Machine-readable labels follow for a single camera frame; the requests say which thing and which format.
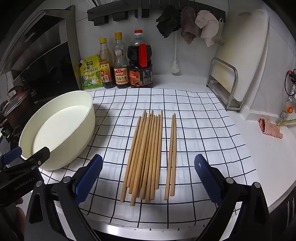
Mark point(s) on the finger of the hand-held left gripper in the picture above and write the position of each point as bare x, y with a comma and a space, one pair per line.
40, 157
11, 155

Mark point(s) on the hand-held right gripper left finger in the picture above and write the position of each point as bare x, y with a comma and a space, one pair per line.
89, 176

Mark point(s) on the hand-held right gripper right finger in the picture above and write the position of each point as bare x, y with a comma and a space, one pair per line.
207, 178

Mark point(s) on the white round basin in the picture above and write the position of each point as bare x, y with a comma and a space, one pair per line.
60, 125

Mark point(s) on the single wooden chopstick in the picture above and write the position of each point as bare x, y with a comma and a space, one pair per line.
169, 157
173, 157

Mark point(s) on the pile of wooden chopsticks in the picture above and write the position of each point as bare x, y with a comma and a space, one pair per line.
143, 157

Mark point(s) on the person's left hand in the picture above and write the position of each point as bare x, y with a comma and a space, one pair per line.
19, 208

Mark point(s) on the brown saucepan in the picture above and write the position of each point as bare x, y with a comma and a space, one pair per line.
22, 118

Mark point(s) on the white black checked cloth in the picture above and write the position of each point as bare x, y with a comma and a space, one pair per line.
203, 129

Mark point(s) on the glass pot lid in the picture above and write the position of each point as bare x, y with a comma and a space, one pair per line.
16, 102

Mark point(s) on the pink striped rag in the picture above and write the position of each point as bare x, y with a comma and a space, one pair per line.
270, 128

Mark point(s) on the steel cutting board rack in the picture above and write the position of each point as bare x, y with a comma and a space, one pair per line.
220, 92

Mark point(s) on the yellow seasoning pouch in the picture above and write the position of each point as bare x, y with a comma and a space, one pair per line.
91, 74

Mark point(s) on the black steel range hood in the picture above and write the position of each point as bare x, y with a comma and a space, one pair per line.
46, 58

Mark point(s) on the clear yellow cap sauce bottle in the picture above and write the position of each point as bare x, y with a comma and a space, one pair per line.
120, 76

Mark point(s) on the yellow cap vinegar bottle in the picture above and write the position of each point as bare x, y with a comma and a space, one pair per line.
105, 69

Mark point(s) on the metal water valve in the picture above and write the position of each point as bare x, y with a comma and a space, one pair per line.
288, 104

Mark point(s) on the large red cap soy bottle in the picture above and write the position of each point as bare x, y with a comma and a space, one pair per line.
140, 76

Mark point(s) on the white bottle brush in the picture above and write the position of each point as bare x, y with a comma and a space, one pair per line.
175, 67

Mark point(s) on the white cutting board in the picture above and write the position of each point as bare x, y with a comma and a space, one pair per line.
245, 46

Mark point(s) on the brown hanging cloth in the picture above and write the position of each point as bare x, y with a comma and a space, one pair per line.
188, 25

